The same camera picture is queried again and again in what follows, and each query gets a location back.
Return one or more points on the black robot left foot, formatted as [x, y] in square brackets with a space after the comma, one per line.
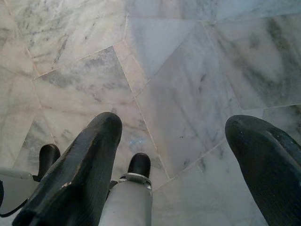
[48, 157]

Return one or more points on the silver robot leg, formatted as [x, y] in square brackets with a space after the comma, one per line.
[127, 207]
[14, 188]

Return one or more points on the silver robot left leg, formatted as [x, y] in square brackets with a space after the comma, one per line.
[14, 188]

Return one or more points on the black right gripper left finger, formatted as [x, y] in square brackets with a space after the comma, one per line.
[77, 179]

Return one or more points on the black robot right foot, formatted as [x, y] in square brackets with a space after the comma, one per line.
[139, 164]

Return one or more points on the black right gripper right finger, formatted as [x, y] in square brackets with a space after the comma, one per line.
[270, 169]

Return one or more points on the black robot foot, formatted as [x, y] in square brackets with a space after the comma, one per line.
[139, 164]
[48, 157]

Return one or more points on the silver robot right leg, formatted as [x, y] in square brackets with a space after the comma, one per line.
[127, 207]

